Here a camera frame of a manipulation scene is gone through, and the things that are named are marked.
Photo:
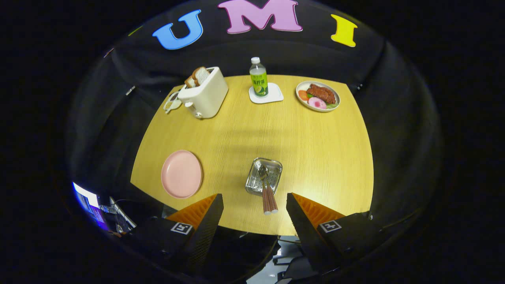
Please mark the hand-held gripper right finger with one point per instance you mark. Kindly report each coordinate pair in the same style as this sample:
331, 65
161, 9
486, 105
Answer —
305, 232

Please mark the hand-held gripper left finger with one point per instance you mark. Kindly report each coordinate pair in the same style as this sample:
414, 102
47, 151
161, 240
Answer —
201, 236

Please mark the pink plate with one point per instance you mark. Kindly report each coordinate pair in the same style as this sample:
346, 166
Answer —
181, 174

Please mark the grey laptop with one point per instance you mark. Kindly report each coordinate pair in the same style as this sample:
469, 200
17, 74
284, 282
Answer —
122, 217

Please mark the lit computer screen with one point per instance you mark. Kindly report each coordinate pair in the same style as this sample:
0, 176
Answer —
88, 205

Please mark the white divided condiment tray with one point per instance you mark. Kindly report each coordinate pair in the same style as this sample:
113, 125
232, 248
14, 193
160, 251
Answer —
171, 104

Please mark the white toaster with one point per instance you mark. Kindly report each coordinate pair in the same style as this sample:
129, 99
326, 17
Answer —
207, 98

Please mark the plate with toy food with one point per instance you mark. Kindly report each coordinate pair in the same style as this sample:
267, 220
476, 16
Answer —
321, 94

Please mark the white coaster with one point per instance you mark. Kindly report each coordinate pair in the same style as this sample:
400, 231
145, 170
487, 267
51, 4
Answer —
276, 96

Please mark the toast bread slice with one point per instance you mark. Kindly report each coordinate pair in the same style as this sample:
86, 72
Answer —
202, 75
190, 81

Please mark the green label drink bottle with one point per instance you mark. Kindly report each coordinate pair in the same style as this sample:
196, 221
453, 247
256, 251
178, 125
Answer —
259, 81

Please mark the white cloth clip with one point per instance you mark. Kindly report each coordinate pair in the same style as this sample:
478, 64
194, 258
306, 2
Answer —
130, 90

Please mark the black backdrop cloth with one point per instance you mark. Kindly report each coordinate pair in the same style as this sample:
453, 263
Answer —
221, 55

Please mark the pink cloth clip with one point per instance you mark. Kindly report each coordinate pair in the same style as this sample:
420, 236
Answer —
108, 52

